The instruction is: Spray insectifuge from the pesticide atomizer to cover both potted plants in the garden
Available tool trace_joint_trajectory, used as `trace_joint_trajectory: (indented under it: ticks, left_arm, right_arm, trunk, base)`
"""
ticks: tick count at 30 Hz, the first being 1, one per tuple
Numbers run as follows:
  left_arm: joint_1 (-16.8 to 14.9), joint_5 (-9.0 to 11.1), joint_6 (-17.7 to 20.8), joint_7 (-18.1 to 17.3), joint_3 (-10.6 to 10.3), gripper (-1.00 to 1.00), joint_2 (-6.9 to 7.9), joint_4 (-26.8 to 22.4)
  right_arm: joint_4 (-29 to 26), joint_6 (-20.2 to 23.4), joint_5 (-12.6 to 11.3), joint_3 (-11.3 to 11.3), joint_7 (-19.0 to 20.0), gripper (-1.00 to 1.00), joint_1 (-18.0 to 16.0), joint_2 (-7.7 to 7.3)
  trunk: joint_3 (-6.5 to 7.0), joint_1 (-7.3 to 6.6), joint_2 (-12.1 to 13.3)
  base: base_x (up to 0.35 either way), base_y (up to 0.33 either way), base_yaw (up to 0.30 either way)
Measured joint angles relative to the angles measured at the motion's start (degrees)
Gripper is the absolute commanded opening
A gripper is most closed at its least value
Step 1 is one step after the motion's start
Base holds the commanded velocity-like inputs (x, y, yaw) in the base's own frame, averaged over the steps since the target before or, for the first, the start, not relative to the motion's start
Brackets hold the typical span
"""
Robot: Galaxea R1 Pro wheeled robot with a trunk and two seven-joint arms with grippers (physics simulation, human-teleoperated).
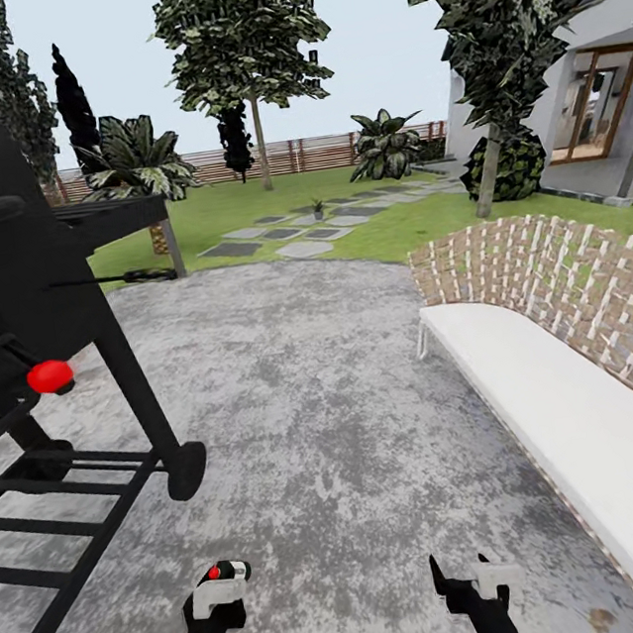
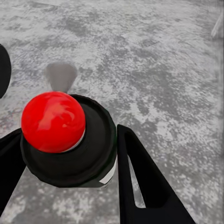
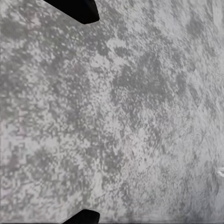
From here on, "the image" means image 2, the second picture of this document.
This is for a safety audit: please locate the insectifuge atomizer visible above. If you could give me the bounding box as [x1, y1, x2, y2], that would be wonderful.
[20, 61, 118, 188]

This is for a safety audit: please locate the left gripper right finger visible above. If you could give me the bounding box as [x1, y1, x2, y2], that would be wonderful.
[117, 125, 196, 224]

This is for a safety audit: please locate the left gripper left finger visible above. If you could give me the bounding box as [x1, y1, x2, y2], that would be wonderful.
[0, 128, 27, 217]

